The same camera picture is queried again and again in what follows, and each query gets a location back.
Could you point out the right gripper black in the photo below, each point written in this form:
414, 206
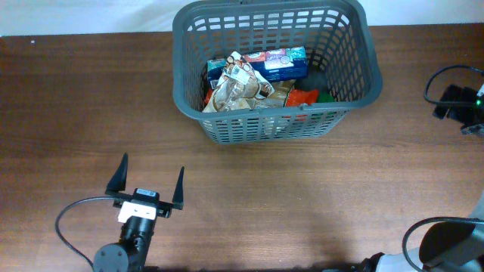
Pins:
463, 94

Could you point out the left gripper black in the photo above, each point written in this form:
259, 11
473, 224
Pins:
117, 184

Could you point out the brown cookie snack bag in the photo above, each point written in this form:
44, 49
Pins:
240, 87

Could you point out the grey plastic shopping basket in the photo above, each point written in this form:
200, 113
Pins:
338, 45

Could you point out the green lid spice jar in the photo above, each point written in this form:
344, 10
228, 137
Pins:
325, 97

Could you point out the beige paper food bag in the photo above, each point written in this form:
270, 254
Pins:
279, 97

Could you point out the red spaghetti pasta packet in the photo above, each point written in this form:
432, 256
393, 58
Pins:
296, 98

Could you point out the multicolour tissue multipack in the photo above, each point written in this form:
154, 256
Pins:
272, 66

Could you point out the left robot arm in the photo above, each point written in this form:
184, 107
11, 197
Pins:
129, 253

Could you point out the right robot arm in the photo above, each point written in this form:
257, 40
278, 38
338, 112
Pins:
443, 243

